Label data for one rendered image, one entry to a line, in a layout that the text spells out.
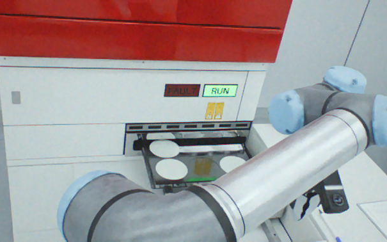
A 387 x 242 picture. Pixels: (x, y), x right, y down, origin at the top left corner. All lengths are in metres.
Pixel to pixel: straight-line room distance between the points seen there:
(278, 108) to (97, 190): 0.35
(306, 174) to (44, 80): 0.93
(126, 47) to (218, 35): 0.27
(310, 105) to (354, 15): 2.77
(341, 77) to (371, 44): 2.88
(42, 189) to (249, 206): 1.14
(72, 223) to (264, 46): 0.94
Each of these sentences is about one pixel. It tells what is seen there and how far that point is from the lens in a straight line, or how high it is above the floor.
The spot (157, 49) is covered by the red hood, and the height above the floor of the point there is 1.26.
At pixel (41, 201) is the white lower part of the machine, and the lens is 1.63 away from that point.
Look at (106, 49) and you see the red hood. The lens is 1.26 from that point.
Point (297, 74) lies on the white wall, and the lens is 3.50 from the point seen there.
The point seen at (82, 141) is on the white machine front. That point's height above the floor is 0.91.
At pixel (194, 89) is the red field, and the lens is 1.43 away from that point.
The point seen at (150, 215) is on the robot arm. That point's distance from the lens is 0.50.
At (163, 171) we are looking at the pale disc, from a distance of 1.39.
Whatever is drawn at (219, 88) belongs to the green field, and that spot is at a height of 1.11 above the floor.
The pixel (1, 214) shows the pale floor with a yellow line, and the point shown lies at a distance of 2.56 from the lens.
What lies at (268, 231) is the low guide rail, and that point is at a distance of 1.37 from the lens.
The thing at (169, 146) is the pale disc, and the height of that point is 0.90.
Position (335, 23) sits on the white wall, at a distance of 3.45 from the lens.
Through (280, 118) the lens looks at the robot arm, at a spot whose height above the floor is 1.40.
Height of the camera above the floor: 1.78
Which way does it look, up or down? 32 degrees down
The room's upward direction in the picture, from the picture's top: 10 degrees clockwise
